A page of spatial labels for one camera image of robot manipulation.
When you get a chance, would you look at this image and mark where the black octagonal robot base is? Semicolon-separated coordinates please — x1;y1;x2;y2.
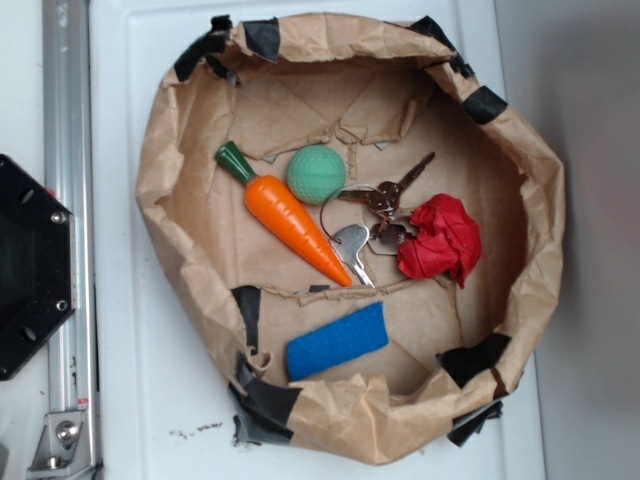
1;155;75;381

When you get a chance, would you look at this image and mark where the blue rectangular sponge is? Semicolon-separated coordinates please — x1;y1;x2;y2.
286;302;389;381

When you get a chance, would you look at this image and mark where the large silver key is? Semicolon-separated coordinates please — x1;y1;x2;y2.
332;224;374;287

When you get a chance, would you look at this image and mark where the orange plastic toy carrot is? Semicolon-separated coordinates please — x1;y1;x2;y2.
214;141;352;287

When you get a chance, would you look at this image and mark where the green dimpled foam ball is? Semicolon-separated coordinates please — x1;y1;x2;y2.
286;145;347;205

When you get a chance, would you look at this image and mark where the bunch of dark keys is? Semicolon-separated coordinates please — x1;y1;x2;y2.
338;152;435;256

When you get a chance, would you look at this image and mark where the crumpled red paper ball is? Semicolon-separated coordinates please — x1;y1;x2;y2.
397;193;482;288

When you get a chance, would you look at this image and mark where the brown paper bag bin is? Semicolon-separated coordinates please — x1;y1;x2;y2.
136;13;565;465

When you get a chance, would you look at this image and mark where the aluminium extrusion rail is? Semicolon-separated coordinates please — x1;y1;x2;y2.
42;1;103;479

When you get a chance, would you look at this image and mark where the metal corner bracket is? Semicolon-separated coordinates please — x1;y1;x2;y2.
26;411;93;479

